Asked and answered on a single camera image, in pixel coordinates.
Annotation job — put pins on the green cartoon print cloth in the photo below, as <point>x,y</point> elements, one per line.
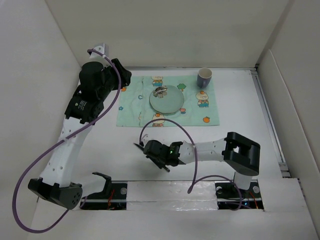
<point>199,109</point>

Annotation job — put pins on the light green floral plate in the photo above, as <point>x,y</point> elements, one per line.
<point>166,99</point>

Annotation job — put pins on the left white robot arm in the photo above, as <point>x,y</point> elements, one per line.
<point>55,182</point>

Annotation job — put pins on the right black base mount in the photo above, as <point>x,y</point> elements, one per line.
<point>228,197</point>

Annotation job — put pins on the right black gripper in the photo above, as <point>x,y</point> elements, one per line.
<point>160,164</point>

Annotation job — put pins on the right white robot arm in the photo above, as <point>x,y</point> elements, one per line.
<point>239,152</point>

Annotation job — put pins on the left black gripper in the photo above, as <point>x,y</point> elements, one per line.
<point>125,75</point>

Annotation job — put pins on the purple ceramic mug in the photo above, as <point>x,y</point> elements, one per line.
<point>204,77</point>

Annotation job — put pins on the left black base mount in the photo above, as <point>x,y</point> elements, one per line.
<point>112,198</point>

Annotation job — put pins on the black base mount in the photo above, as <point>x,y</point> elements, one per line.
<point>112,198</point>
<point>228,197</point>

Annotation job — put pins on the steel table knife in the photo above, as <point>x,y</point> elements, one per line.
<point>140,147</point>

